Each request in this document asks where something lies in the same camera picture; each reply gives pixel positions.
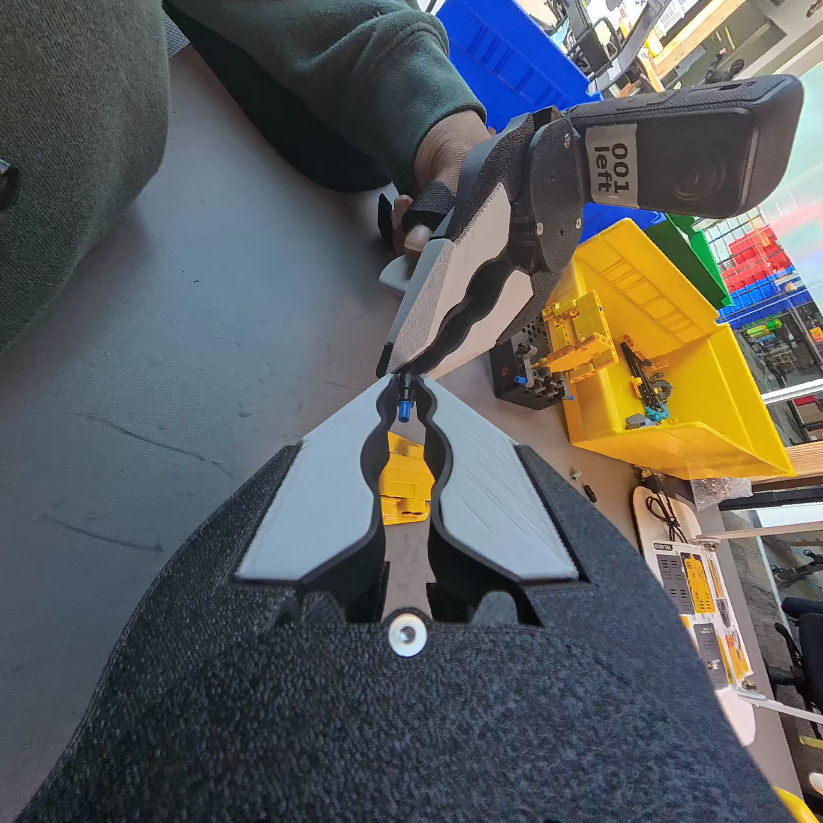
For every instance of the yellow grey lego build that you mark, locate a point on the yellow grey lego build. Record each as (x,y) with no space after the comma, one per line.
(578,334)

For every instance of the wooden table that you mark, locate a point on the wooden table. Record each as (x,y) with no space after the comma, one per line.
(797,463)

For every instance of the rack of red blue bins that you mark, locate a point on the rack of red blue bins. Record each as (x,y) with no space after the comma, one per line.
(759,263)

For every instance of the white board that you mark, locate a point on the white board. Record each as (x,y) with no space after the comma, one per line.
(691,524)

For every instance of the green storage bin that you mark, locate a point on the green storage bin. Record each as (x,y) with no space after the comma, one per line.
(694,257)

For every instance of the blue storage bin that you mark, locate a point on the blue storage bin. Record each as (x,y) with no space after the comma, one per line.
(501,58)

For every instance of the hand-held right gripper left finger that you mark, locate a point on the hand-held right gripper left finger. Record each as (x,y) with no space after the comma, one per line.
(308,508)

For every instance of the black lego connector blue pin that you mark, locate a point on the black lego connector blue pin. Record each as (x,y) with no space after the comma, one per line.
(404,402)

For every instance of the yellow lego panel assembly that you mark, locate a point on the yellow lego panel assembly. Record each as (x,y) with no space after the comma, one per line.
(405,479)

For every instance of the bubble wrap sheet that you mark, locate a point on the bubble wrap sheet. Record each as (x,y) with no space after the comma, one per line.
(720,492)

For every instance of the loose lego gear parts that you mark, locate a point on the loose lego gear parts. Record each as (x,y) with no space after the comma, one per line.
(649,392)

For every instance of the yellow storage bin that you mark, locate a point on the yellow storage bin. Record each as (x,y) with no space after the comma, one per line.
(701,386)

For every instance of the person's left forearm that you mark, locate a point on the person's left forearm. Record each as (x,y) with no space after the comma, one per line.
(334,71)

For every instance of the person's left hand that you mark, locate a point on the person's left hand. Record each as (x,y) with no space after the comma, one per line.
(443,151)

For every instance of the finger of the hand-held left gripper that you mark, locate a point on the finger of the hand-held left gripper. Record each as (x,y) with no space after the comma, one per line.
(508,308)
(443,289)

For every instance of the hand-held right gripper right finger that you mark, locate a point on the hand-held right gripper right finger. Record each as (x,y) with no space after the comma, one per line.
(501,514)

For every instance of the lego instruction booklet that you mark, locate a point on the lego instruction booklet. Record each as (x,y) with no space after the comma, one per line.
(701,578)

